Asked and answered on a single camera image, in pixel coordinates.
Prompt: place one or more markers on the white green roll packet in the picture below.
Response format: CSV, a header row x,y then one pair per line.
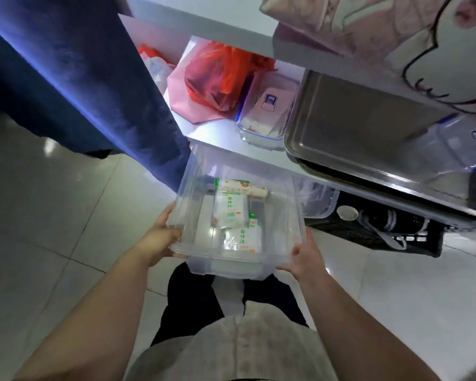
x,y
242,188

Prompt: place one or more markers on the stainless steel tray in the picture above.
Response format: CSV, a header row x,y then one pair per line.
x,y
361,130

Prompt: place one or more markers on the clear plastic storage bin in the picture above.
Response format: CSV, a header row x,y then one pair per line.
x,y
238,210

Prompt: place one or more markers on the clear lidded food container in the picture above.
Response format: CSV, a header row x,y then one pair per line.
x,y
267,111

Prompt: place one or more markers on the person's left hand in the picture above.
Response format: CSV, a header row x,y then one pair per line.
x,y
155,238

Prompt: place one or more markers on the person's right forearm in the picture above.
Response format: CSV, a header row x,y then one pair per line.
x,y
361,333

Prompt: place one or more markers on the person's black trousers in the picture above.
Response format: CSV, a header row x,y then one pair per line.
x,y
222,301

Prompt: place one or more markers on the dark blue curtain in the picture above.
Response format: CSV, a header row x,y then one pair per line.
x,y
71,75

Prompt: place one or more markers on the white red plastic bag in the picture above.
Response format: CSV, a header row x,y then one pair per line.
x,y
154,67

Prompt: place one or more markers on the white shelf unit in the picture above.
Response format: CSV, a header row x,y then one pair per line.
x,y
238,31

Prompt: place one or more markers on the black bottle white cap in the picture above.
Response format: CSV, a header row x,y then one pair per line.
x,y
380,220

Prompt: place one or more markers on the clear white green packet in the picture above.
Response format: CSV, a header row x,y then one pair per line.
x,y
242,240

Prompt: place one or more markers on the person's left forearm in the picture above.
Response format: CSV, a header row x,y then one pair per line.
x,y
91,317

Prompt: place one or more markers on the white green bag packet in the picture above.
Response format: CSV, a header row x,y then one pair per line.
x,y
231,210

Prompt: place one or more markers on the person's right thumb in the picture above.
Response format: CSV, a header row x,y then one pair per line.
x,y
287,268

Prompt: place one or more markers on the person's left thumb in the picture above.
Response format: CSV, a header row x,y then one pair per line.
x,y
174,234

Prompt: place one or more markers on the small clear plastic container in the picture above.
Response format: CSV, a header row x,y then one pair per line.
x,y
319,200

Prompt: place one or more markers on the black plastic crate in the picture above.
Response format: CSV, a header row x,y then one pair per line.
x,y
384,232

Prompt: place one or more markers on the person's right hand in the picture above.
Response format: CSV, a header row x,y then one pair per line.
x,y
304,262

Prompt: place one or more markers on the clear blue-clip container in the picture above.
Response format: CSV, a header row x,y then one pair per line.
x,y
460,142

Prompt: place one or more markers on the person's beige shirt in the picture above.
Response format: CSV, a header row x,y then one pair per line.
x,y
234,345

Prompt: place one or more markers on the pink patterned fabric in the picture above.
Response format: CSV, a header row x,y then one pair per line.
x,y
400,39

